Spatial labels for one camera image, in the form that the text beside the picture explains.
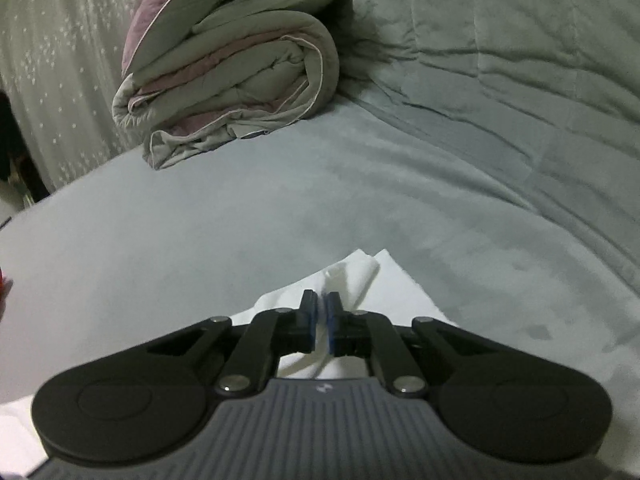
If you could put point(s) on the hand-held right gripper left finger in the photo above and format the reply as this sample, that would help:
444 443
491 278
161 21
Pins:
311 320

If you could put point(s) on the folded grey pink quilt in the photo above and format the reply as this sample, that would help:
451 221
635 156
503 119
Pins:
250 75

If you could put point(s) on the purple pillow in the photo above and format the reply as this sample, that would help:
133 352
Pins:
150 25

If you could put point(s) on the white shorts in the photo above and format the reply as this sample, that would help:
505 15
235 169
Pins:
395 290

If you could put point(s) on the grey velvet bed sheet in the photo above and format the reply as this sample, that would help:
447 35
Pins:
200 210

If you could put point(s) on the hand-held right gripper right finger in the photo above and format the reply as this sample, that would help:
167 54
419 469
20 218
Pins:
331 320

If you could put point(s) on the grey quilted bedspread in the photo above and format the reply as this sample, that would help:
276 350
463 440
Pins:
500 60

